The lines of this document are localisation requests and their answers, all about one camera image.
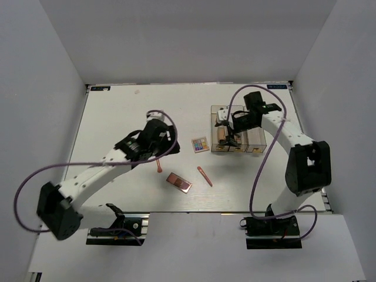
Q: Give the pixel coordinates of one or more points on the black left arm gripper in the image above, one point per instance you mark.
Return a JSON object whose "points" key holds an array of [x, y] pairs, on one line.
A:
{"points": [[168, 143]]}

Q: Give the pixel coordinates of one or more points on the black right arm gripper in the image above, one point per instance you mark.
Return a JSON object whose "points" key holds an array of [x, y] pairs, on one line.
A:
{"points": [[230, 140]]}

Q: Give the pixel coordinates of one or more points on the brown nude eyeshadow palette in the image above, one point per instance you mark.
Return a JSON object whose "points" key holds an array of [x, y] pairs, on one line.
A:
{"points": [[240, 139]]}

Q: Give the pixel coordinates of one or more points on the beige foundation tube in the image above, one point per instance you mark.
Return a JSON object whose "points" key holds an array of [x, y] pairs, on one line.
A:
{"points": [[221, 134]]}

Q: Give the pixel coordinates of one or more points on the pink lip gloss tube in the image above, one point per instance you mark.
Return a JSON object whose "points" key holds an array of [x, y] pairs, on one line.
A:
{"points": [[159, 168]]}

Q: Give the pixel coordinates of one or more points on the colourful glitter eyeshadow palette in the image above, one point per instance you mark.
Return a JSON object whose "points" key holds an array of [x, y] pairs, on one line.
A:
{"points": [[200, 145]]}

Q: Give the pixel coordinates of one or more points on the rose gold blush palette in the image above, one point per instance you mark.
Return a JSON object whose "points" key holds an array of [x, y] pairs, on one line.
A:
{"points": [[179, 183]]}

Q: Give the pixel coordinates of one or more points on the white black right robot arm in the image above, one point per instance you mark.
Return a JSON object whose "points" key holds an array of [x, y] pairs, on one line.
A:
{"points": [[308, 167]]}

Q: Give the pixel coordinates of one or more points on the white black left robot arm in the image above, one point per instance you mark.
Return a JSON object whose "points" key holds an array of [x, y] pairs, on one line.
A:
{"points": [[61, 206]]}

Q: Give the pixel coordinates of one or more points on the smoky acrylic tray middle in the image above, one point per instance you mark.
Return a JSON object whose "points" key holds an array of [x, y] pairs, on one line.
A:
{"points": [[239, 149]]}

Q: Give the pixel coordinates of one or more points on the smoky acrylic tray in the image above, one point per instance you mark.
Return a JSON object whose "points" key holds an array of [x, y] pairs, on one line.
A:
{"points": [[215, 147], [239, 149], [256, 141]]}

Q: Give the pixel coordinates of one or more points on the smoky acrylic tray left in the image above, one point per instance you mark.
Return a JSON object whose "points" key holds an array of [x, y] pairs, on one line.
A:
{"points": [[215, 147]]}

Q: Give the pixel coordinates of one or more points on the smoky acrylic tray right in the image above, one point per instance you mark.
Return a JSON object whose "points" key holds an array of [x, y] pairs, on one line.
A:
{"points": [[256, 141]]}

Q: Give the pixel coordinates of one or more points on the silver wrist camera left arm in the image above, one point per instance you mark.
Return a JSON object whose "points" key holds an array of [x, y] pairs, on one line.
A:
{"points": [[154, 115]]}

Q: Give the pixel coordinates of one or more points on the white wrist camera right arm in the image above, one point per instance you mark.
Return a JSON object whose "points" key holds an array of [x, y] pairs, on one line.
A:
{"points": [[222, 117]]}

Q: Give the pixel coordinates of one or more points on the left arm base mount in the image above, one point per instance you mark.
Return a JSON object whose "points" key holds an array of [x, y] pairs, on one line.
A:
{"points": [[108, 225]]}

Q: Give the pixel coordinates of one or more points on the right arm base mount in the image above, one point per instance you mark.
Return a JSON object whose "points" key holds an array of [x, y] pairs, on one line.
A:
{"points": [[271, 234]]}

